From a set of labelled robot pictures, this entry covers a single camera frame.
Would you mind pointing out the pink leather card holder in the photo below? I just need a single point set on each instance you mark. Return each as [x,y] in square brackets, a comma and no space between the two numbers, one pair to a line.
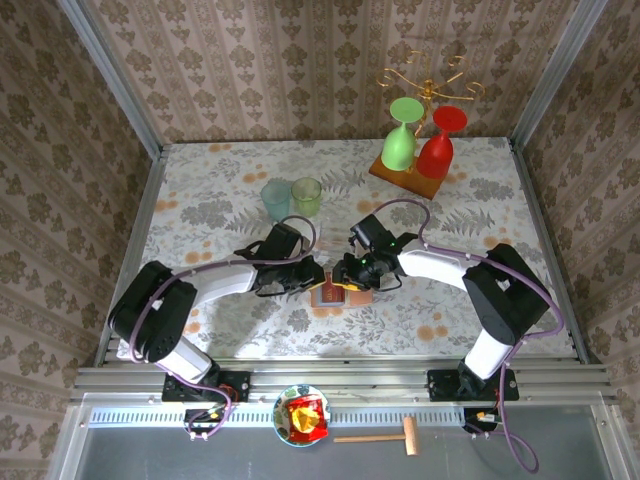
[360,299]

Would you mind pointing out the red VIP card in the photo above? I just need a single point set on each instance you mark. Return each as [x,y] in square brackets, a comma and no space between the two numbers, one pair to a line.
[331,295]

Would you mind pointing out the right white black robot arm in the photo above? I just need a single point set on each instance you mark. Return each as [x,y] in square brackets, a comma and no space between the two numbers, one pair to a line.
[430,267]

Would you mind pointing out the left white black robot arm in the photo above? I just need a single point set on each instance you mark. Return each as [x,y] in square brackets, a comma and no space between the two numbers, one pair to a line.
[220,285]

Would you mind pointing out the pale blue plastic cup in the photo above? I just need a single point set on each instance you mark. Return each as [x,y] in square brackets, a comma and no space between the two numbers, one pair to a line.
[276,200]

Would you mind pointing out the pale green plastic cup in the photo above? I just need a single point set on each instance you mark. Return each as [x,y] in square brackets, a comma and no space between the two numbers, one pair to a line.
[306,197]

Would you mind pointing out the gold glass rack wooden base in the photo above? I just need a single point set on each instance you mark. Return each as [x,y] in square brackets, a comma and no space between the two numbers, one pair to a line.
[425,189]

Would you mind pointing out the floral table cover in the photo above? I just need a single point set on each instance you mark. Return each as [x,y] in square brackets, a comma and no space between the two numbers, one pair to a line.
[300,165]

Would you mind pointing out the green plastic wine glass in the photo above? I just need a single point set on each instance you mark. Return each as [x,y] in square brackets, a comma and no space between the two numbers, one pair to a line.
[398,147]

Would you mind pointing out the red plastic wine glass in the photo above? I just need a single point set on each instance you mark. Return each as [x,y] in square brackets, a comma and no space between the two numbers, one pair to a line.
[435,155]

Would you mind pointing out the patterned ceramic bowl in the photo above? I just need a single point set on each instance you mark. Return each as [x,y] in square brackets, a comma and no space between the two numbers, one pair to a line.
[280,415]

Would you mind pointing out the red yellow snack bag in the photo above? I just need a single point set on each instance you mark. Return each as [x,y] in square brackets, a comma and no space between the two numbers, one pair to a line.
[305,420]

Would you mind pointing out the small wooden mallet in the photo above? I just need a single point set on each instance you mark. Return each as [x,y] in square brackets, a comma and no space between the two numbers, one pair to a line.
[411,435]

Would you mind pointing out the black connector box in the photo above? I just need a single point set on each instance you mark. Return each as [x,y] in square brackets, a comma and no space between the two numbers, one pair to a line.
[200,422]
[472,425]

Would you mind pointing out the perforated metal strip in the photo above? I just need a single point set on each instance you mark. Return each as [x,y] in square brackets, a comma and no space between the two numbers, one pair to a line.
[150,417]

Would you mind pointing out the grey metal shelf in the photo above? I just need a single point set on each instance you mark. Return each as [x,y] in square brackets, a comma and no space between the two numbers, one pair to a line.
[200,460]

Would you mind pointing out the aluminium frame cross rail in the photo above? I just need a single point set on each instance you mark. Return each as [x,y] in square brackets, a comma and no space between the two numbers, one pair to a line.
[350,382]

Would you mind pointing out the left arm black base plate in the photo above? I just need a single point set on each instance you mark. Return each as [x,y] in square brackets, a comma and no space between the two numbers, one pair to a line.
[240,382]

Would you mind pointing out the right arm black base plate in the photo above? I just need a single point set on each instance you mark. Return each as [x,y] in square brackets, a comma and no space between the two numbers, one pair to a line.
[440,385]

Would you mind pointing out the aluminium side rail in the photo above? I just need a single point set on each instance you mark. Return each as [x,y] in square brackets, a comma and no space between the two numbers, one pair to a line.
[549,250]
[134,240]

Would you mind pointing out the aluminium frame post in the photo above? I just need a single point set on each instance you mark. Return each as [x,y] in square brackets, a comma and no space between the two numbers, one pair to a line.
[114,75]
[554,75]

